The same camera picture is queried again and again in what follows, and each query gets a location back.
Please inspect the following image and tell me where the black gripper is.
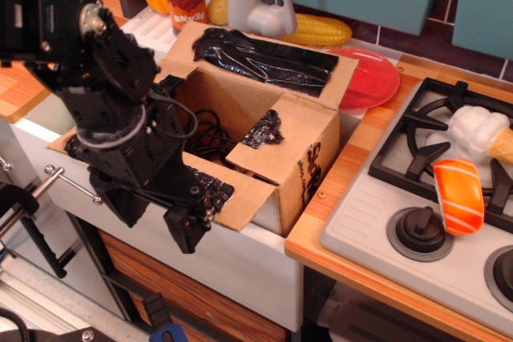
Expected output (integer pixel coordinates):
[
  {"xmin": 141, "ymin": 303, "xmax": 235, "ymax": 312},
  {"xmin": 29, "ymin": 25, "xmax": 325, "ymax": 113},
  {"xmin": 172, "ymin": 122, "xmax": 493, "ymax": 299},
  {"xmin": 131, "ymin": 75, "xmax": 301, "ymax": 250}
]
[{"xmin": 86, "ymin": 137, "xmax": 212, "ymax": 254}]

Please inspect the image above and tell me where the cardboard box with black tape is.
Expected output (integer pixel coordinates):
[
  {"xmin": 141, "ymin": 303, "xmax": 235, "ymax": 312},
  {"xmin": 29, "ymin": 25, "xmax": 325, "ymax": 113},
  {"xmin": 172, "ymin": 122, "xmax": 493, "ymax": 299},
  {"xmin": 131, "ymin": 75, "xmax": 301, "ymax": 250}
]
[{"xmin": 55, "ymin": 22, "xmax": 358, "ymax": 253}]

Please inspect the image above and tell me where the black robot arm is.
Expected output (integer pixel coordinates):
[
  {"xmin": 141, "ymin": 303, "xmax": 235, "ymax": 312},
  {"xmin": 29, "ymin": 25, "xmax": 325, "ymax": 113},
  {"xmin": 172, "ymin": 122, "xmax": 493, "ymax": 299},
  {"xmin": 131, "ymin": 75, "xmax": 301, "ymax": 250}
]
[{"xmin": 1, "ymin": 0, "xmax": 215, "ymax": 254}]

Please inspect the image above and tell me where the white toy sink basin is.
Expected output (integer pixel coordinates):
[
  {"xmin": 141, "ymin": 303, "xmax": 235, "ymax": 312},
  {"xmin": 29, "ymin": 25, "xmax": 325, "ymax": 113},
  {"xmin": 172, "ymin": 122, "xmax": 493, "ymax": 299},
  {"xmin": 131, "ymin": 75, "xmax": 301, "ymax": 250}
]
[{"xmin": 14, "ymin": 9, "xmax": 358, "ymax": 331}]

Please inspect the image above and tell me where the black table clamp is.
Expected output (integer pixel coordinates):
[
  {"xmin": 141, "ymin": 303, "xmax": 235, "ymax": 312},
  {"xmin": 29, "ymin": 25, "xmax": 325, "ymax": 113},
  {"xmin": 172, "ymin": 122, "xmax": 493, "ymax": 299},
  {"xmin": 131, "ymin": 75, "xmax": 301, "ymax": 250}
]
[{"xmin": 1, "ymin": 177, "xmax": 76, "ymax": 279}]

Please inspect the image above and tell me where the yellow toy potato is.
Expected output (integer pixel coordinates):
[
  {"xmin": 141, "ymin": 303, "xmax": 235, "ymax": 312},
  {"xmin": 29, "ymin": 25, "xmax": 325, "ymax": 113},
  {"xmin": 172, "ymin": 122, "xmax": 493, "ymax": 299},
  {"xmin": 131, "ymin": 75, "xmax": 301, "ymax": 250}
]
[{"xmin": 207, "ymin": 0, "xmax": 228, "ymax": 26}]

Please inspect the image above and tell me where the grey toy faucet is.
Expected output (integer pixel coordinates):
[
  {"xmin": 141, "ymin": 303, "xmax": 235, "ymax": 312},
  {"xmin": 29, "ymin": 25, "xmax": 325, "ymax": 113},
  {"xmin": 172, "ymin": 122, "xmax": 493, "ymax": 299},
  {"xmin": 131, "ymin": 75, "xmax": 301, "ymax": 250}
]
[{"xmin": 228, "ymin": 0, "xmax": 297, "ymax": 39}]

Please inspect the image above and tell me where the yellow toy corn cob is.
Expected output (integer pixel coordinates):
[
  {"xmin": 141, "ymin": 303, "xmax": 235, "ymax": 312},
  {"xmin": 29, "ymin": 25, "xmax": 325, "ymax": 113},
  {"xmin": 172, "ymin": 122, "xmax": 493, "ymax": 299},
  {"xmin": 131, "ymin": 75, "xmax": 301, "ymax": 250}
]
[{"xmin": 282, "ymin": 14, "xmax": 353, "ymax": 46}]

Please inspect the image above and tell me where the red plastic plate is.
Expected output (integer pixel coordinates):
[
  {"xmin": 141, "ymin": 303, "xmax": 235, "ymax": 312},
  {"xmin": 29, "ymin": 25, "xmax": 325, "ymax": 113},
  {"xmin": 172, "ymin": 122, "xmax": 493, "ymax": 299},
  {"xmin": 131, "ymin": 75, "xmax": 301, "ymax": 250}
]
[{"xmin": 329, "ymin": 47, "xmax": 400, "ymax": 110}]

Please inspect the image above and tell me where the black stove knob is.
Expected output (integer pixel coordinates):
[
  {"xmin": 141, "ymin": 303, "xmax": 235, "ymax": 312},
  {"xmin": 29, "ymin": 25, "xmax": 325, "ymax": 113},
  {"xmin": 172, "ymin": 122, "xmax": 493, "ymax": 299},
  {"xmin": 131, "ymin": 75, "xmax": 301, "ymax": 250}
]
[
  {"xmin": 386, "ymin": 206, "xmax": 454, "ymax": 263},
  {"xmin": 484, "ymin": 246, "xmax": 512, "ymax": 312}
]

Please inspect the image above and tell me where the grey toy stove top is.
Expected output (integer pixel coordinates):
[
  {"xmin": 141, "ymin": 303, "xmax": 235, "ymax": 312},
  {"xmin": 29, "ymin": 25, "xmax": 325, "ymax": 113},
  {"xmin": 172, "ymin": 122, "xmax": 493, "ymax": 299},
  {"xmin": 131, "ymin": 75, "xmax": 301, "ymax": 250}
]
[{"xmin": 320, "ymin": 78, "xmax": 512, "ymax": 336}]

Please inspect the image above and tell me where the toy salmon sushi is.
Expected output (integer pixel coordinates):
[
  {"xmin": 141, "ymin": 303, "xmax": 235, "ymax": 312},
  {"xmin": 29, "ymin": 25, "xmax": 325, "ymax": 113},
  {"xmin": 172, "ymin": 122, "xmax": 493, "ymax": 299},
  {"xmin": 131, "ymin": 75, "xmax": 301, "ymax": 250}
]
[{"xmin": 433, "ymin": 159, "xmax": 485, "ymax": 236}]

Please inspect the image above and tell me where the toy ice cream cone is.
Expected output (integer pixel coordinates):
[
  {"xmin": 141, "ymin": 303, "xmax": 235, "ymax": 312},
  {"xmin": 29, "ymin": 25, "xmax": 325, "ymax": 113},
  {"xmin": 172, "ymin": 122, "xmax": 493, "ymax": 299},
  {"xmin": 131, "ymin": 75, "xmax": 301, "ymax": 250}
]
[{"xmin": 449, "ymin": 106, "xmax": 512, "ymax": 164}]

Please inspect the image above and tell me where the black stove burner grate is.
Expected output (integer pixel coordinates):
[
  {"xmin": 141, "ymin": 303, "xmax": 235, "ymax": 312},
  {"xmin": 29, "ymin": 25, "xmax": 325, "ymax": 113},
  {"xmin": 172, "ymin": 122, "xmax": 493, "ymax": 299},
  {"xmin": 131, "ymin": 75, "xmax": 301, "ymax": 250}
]
[{"xmin": 369, "ymin": 78, "xmax": 512, "ymax": 233}]

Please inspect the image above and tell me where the teal cabinet at right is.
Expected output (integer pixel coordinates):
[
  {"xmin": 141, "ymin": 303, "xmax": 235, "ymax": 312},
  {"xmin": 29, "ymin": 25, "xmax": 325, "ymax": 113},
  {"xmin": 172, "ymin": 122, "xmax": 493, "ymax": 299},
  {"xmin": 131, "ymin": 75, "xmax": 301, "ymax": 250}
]
[{"xmin": 452, "ymin": 0, "xmax": 512, "ymax": 60}]

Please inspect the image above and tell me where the black cable in box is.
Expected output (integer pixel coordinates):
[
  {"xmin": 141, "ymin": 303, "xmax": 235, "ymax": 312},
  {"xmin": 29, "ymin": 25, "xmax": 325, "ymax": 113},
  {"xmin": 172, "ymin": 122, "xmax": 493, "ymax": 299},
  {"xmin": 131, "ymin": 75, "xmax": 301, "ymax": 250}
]
[{"xmin": 182, "ymin": 108, "xmax": 239, "ymax": 161}]

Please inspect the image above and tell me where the blue black clamp handle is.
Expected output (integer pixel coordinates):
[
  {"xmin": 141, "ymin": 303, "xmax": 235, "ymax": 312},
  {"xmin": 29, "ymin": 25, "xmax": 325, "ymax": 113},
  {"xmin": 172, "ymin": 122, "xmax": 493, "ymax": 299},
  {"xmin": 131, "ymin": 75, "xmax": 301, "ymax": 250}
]
[{"xmin": 142, "ymin": 293, "xmax": 188, "ymax": 342}]

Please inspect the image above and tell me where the metal towel bar handle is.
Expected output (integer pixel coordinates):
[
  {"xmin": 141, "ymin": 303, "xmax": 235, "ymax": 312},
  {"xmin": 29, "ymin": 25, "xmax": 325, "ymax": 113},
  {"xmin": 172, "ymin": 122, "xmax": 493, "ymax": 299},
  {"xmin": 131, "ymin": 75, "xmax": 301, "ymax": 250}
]
[{"xmin": 43, "ymin": 164, "xmax": 103, "ymax": 206}]

